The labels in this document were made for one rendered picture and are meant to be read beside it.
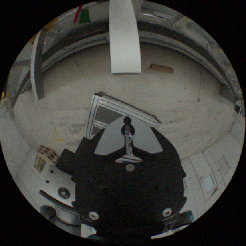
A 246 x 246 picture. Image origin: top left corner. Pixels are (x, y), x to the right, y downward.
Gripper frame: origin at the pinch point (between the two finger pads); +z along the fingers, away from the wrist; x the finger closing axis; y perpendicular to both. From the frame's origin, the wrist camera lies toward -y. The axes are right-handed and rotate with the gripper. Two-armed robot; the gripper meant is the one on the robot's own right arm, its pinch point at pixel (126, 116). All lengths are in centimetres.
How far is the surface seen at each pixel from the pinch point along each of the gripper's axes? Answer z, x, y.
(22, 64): 5, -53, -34
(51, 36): 8.7, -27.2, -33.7
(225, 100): 56, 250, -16
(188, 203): -84, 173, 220
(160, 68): 75, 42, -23
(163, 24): 12.6, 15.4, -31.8
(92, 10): 5.4, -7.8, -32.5
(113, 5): -3.4, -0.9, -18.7
